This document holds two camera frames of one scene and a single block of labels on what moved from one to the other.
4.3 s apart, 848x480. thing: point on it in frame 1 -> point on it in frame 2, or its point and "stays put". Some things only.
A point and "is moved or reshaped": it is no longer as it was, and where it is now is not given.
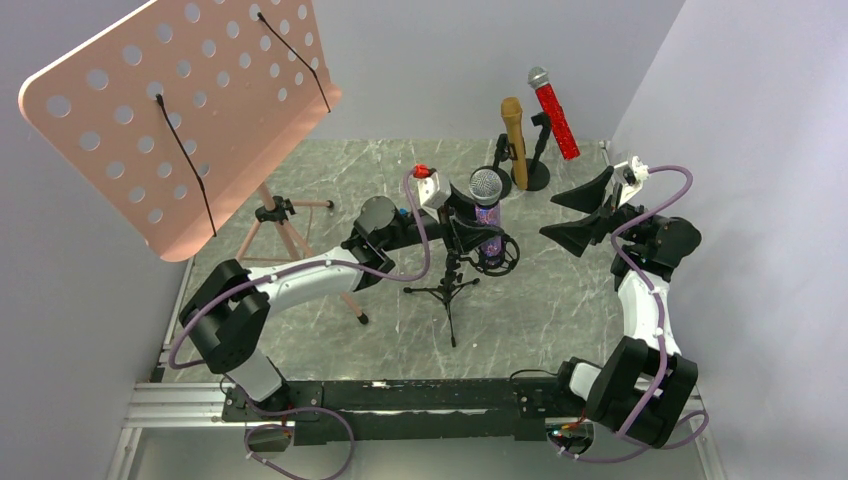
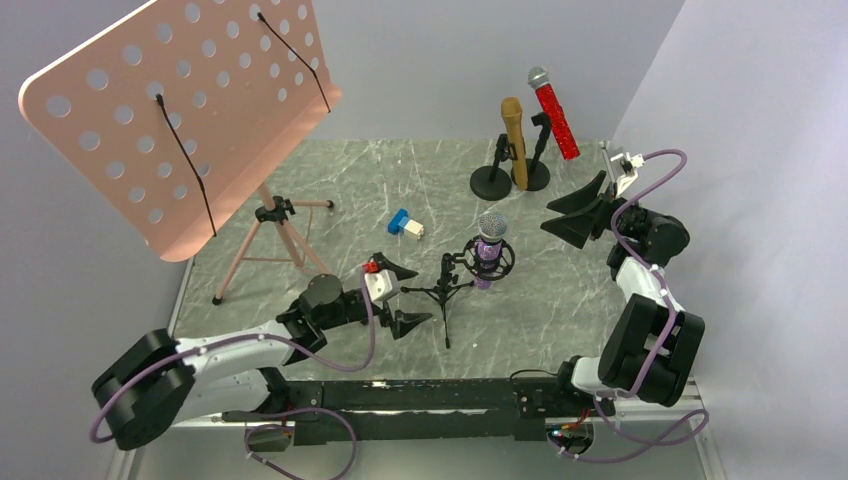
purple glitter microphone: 486,187 is moved or reshaped
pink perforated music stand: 183,109 stays put
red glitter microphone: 538,78 stays put
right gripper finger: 576,235 stays put
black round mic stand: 537,170 stays put
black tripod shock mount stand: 449,284 is moved or reshaped
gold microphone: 512,112 stays put
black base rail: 407,411 stays put
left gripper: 448,225 -> 385,302
